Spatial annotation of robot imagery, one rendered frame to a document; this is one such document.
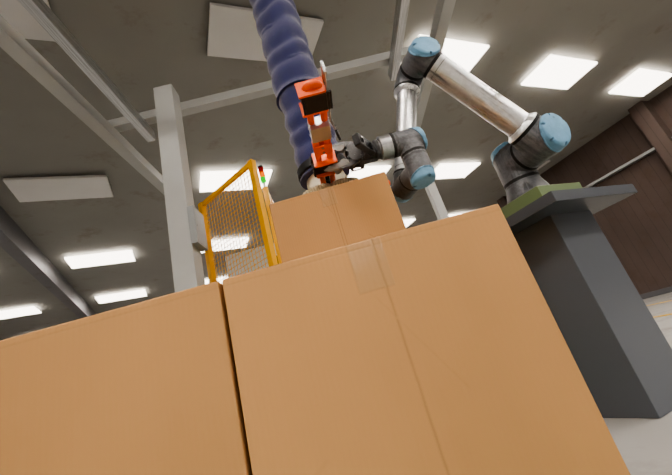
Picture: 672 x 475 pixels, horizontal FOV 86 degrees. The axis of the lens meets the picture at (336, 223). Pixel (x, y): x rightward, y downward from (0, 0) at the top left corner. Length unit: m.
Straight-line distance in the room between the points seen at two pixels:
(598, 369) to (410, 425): 1.23
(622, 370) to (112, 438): 1.46
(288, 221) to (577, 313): 1.09
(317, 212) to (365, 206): 0.16
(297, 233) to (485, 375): 0.79
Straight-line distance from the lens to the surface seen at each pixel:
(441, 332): 0.49
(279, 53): 1.89
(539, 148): 1.66
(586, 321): 1.61
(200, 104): 4.19
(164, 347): 0.53
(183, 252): 2.79
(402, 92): 1.69
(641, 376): 1.61
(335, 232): 1.14
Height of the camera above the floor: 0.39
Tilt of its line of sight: 21 degrees up
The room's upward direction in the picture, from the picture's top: 16 degrees counter-clockwise
